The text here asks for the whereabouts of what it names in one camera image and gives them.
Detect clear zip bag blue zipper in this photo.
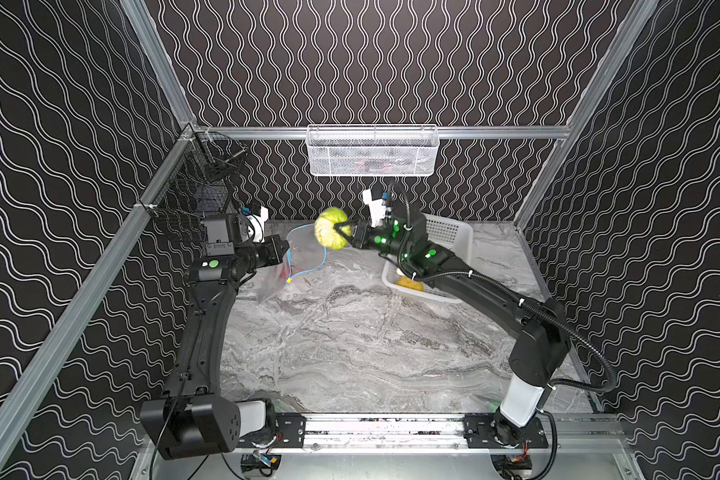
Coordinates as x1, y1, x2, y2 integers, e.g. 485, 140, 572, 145
254, 222, 327, 303

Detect green toy cabbage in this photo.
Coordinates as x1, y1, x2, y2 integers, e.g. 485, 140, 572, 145
314, 207, 351, 250

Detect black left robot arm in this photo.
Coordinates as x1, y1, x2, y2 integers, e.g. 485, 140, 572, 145
140, 213, 289, 460

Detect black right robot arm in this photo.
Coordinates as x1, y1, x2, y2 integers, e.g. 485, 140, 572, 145
330, 213, 571, 430

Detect white plastic perforated basket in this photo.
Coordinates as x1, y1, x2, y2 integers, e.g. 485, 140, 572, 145
381, 214, 474, 304

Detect yellow toy potato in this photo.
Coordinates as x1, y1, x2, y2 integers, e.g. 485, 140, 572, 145
395, 276, 425, 292

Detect aluminium back horizontal bar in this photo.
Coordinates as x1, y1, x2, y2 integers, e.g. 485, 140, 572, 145
195, 125, 571, 141

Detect aluminium left side bar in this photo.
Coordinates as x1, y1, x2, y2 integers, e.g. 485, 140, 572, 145
0, 125, 192, 479

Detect white mesh wall basket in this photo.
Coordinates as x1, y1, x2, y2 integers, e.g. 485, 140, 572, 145
305, 134, 440, 177

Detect aluminium frame corner post left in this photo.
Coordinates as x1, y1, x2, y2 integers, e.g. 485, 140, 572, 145
120, 0, 196, 127

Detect aluminium frame corner post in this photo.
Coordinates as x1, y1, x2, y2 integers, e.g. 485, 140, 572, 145
514, 0, 659, 232
120, 0, 196, 127

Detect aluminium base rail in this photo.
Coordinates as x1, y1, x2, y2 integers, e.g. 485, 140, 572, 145
137, 411, 631, 457

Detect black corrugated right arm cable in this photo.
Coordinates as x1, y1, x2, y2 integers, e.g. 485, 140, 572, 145
419, 269, 619, 480

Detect aluminium frame corner post right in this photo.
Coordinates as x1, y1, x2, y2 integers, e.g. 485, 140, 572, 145
514, 0, 659, 232

